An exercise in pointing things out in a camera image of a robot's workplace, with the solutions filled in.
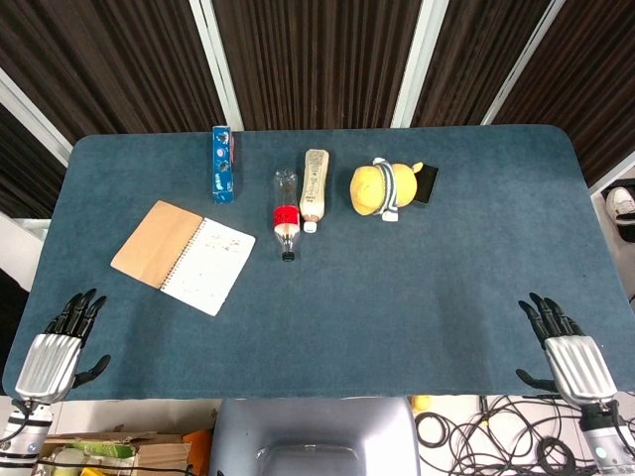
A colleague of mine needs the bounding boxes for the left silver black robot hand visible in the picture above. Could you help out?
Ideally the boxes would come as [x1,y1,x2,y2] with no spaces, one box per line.
[14,289,111,404]

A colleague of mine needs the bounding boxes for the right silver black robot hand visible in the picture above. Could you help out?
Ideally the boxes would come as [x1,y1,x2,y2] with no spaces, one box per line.
[515,292,618,407]

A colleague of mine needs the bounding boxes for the brown spiral notebook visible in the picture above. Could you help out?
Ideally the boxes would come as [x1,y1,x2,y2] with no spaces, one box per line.
[109,199,257,317]

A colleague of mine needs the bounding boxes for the green package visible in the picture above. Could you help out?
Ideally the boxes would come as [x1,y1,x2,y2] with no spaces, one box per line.
[68,441,136,460]

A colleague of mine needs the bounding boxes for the cardboard box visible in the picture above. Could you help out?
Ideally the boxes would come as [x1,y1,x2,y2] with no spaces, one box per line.
[37,430,194,476]

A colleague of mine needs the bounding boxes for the white sneaker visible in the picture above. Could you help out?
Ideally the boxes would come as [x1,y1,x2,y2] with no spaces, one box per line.
[604,185,635,228]

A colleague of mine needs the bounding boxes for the black smartphone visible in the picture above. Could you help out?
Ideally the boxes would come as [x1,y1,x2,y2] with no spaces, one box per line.
[415,164,440,205]

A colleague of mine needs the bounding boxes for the blue felt table mat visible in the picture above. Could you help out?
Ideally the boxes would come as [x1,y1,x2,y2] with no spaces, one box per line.
[0,124,635,402]

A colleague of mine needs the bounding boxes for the blue cookie box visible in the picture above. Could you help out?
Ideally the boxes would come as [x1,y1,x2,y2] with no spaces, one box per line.
[212,125,236,205]

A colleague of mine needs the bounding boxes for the yellow plush toy with scarf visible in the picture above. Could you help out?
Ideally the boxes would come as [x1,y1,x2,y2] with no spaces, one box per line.
[349,157,425,222]

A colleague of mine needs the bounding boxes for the grey robot torso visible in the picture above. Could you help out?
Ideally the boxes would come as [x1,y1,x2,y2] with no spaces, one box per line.
[207,396,422,476]

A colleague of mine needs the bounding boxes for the clear bottle with red label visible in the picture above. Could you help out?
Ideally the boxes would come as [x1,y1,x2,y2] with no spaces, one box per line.
[273,169,302,263]

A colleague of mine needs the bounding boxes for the beige milk tea bottle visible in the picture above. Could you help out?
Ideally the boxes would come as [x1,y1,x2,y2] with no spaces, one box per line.
[299,148,330,234]

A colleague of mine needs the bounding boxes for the tangled black cables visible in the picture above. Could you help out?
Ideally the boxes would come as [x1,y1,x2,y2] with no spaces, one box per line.
[414,394,604,476]

